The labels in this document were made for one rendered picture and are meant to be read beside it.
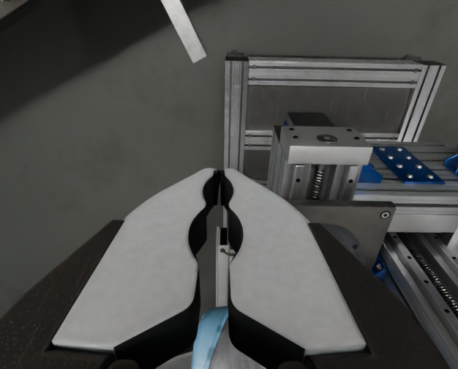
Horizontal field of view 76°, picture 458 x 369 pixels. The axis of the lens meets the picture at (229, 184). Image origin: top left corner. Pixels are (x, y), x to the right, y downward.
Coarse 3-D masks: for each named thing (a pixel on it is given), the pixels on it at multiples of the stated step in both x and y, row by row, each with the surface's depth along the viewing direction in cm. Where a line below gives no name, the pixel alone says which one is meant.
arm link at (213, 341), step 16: (208, 320) 39; (224, 320) 38; (208, 336) 37; (224, 336) 37; (192, 352) 37; (208, 352) 36; (224, 352) 36; (240, 352) 36; (192, 368) 36; (208, 368) 35; (224, 368) 35; (240, 368) 35; (256, 368) 35
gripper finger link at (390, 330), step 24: (336, 240) 8; (336, 264) 8; (360, 264) 8; (360, 288) 7; (384, 288) 7; (360, 312) 6; (384, 312) 6; (408, 312) 7; (384, 336) 6; (408, 336) 6; (312, 360) 6; (336, 360) 6; (360, 360) 6; (384, 360) 6; (408, 360) 6; (432, 360) 6
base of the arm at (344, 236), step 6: (330, 228) 49; (336, 228) 49; (342, 228) 50; (336, 234) 48; (342, 234) 48; (348, 234) 49; (342, 240) 47; (348, 240) 48; (354, 240) 49; (348, 246) 47; (354, 246) 50; (360, 246) 49; (354, 252) 49; (360, 252) 50; (360, 258) 48
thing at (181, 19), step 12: (168, 0) 51; (180, 0) 52; (168, 12) 52; (180, 12) 52; (180, 24) 53; (192, 24) 55; (180, 36) 54; (192, 36) 54; (192, 48) 55; (204, 48) 57; (192, 60) 56
